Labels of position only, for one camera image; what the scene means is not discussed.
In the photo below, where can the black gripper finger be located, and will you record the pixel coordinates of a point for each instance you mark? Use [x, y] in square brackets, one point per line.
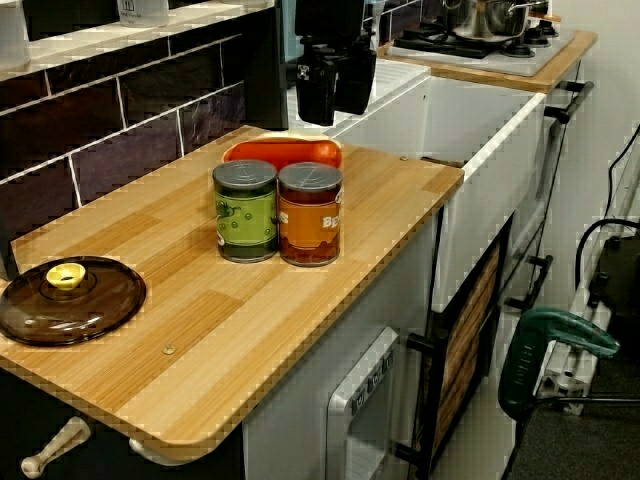
[315, 90]
[356, 85]

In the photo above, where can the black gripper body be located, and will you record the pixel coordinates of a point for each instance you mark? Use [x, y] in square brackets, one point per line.
[345, 44]

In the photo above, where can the red orange plastic bowl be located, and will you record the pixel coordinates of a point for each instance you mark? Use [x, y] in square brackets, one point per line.
[285, 155]

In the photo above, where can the teal plastic bin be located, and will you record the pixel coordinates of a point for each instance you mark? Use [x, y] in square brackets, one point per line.
[291, 70]

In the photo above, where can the orange beans can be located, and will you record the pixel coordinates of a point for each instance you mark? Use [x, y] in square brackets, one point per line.
[310, 225]

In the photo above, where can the steel cooking pot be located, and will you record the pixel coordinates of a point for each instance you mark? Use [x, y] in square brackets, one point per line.
[485, 20]

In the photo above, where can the toy stove top with burners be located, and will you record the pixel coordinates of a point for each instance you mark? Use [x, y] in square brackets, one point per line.
[500, 60]

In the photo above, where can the green peas can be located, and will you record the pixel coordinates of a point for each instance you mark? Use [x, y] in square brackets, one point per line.
[245, 220]

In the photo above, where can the small white lidded canister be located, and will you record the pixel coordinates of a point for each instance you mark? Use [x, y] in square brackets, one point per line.
[145, 12]

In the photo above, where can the dark tiled backsplash panel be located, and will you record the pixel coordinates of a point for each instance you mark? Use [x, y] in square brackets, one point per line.
[100, 125]

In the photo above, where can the brown lid with yellow knob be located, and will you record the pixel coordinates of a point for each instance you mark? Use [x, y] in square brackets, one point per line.
[100, 305]

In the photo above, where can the green power tool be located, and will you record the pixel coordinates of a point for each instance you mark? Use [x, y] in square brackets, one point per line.
[525, 360]

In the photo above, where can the white toy appliance door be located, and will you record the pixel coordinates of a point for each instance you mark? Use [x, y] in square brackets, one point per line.
[370, 440]

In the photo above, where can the dark grey upright post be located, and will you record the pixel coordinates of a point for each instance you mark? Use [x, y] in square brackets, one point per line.
[265, 75]

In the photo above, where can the aluminium frame rail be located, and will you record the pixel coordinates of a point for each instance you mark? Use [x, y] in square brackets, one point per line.
[555, 385]

